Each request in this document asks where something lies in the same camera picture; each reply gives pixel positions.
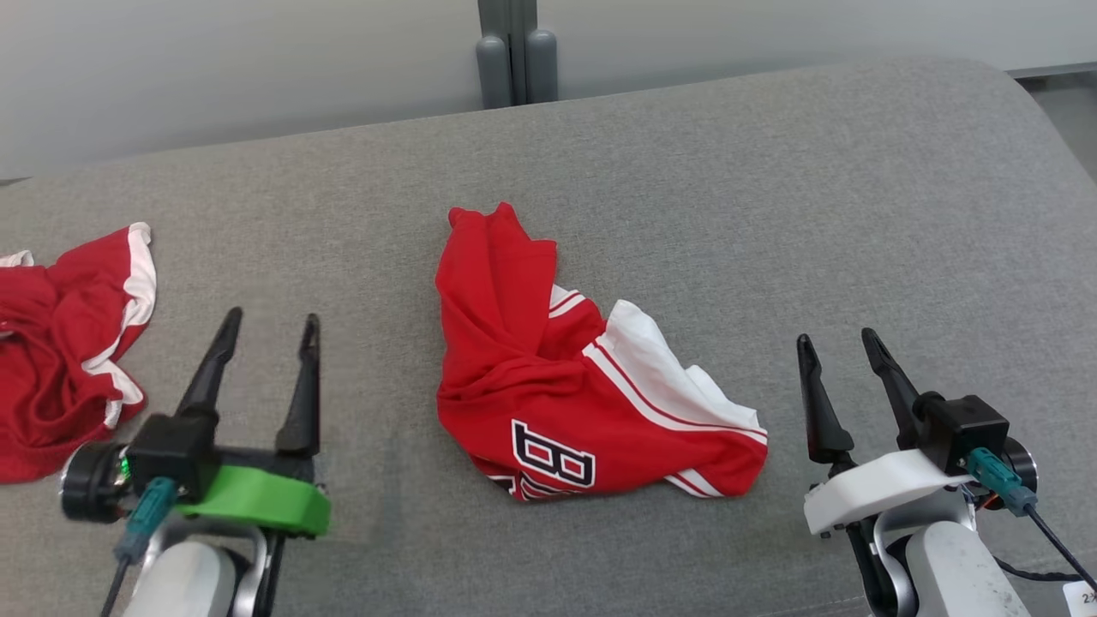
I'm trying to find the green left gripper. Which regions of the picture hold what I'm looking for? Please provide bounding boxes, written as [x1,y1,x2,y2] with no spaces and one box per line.
[176,307,333,539]

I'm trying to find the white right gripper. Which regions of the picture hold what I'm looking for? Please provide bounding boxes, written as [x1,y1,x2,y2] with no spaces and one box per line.
[797,328,969,539]

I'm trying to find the red basketball shorts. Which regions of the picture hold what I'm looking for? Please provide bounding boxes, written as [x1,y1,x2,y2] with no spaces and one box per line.
[0,222,158,485]

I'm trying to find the red Bulls basketball jersey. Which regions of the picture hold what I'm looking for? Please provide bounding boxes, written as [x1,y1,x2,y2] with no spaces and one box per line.
[435,202,770,501]

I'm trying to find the grey baseboard strip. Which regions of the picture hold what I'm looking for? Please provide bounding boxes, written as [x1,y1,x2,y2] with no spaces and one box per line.
[1011,62,1097,83]

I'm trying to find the left cable with teal plug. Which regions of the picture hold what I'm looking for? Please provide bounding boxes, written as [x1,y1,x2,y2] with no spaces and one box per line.
[101,478,178,617]

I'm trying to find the thin black looping cable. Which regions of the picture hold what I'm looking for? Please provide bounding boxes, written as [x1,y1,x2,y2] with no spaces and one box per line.
[994,557,1072,585]

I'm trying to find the grey partition post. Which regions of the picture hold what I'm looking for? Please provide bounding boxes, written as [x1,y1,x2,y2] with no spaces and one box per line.
[476,0,560,110]

